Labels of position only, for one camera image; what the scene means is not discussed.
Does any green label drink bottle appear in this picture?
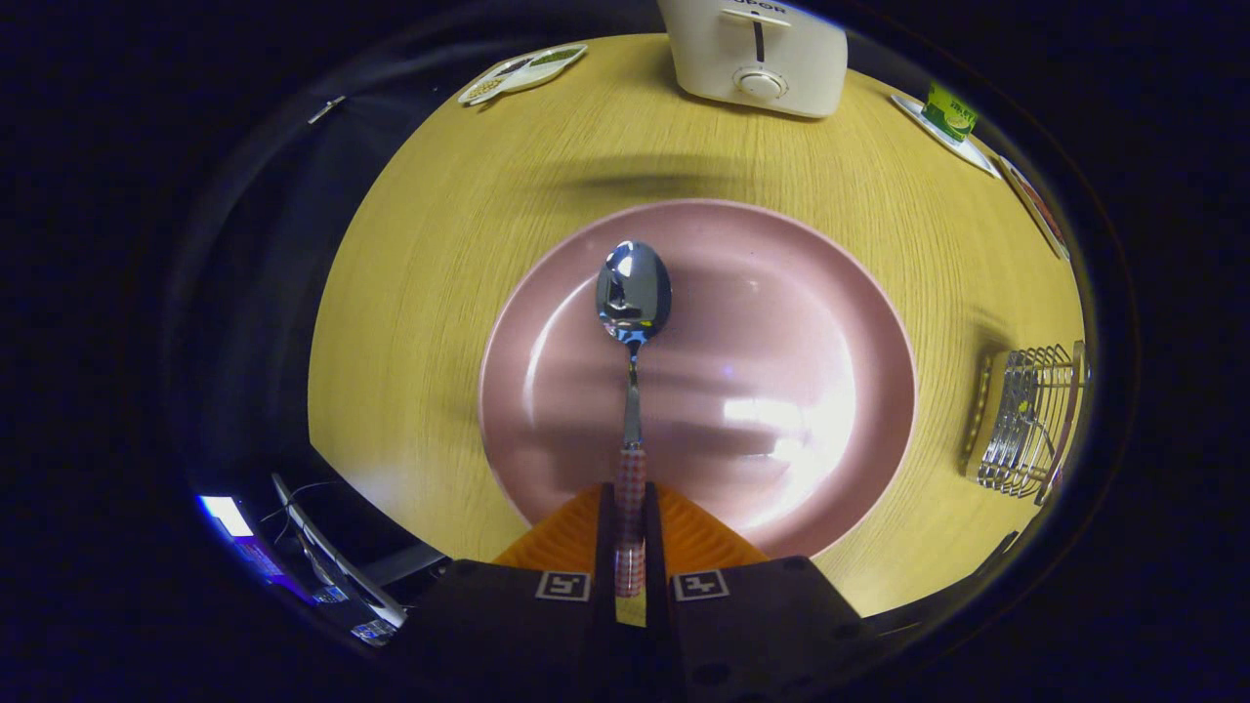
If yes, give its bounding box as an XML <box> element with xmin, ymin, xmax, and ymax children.
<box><xmin>921</xmin><ymin>82</ymin><xmax>979</xmax><ymax>144</ymax></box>

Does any white divided condiment dish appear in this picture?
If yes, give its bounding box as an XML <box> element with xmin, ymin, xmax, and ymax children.
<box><xmin>457</xmin><ymin>43</ymin><xmax>589</xmax><ymax>107</ymax></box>

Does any grey metal frame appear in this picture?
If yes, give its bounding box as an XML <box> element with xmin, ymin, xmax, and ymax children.
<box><xmin>269</xmin><ymin>474</ymin><xmax>450</xmax><ymax>645</ymax></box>

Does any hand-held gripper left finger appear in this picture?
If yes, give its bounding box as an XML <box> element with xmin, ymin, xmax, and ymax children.
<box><xmin>410</xmin><ymin>482</ymin><xmax>618</xmax><ymax>703</ymax></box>

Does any white square coaster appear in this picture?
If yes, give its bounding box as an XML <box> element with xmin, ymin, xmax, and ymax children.
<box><xmin>891</xmin><ymin>94</ymin><xmax>1002</xmax><ymax>179</ymax></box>

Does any glowing blue screen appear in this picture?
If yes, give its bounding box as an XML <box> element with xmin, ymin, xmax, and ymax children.
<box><xmin>198</xmin><ymin>495</ymin><xmax>255</xmax><ymax>540</ymax></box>

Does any white plate with food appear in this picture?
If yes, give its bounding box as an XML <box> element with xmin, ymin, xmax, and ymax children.
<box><xmin>998</xmin><ymin>156</ymin><xmax>1071</xmax><ymax>262</ymax></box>

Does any metal wire basket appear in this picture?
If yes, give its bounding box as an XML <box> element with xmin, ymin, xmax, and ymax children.
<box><xmin>959</xmin><ymin>341</ymin><xmax>1088</xmax><ymax>507</ymax></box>

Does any spoon with checkered handle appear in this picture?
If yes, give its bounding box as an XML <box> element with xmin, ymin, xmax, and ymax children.
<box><xmin>596</xmin><ymin>240</ymin><xmax>674</xmax><ymax>599</ymax></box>

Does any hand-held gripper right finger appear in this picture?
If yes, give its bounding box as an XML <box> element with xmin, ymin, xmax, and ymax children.
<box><xmin>642</xmin><ymin>482</ymin><xmax>880</xmax><ymax>703</ymax></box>

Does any white toaster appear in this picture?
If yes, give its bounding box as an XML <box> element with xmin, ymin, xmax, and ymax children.
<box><xmin>656</xmin><ymin>0</ymin><xmax>849</xmax><ymax>119</ymax></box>

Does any pink round plate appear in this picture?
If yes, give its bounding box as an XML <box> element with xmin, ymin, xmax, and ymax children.
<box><xmin>478</xmin><ymin>199</ymin><xmax>918</xmax><ymax>559</ymax></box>

